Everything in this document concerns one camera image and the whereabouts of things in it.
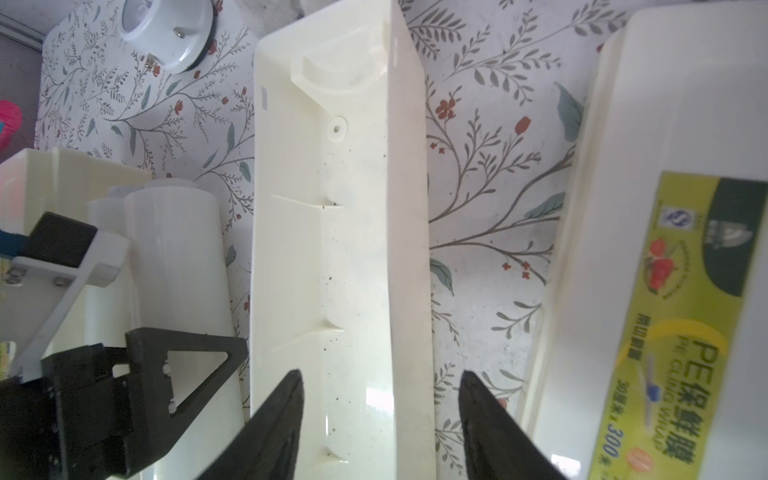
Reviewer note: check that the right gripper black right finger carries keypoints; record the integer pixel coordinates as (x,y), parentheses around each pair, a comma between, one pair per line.
(495,446)

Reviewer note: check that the cream dispenser base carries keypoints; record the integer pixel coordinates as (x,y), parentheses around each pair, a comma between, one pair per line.
(340,276)

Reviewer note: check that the red plush toy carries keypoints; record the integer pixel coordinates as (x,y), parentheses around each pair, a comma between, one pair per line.
(11,119)

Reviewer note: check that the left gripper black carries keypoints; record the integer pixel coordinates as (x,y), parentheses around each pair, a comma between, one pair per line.
(71,422)

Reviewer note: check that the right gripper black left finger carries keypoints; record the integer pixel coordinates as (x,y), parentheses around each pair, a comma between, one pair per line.
(268,445)

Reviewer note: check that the cream dispenser lid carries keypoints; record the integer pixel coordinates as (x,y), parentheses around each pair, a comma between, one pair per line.
(652,359)

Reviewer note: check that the plastic wrap roll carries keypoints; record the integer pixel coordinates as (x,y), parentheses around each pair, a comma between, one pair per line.
(180,283)

